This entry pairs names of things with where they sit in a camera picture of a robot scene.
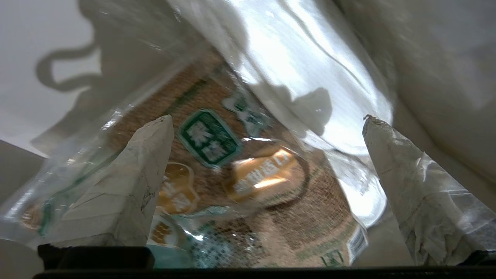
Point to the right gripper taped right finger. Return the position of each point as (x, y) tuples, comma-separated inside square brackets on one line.
[(426, 193)]

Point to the brown green snack bag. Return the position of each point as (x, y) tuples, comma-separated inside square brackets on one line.
[(240, 217)]

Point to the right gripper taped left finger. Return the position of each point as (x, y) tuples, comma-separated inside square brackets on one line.
[(116, 193)]

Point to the white slippers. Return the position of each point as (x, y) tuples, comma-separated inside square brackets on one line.
[(290, 58)]

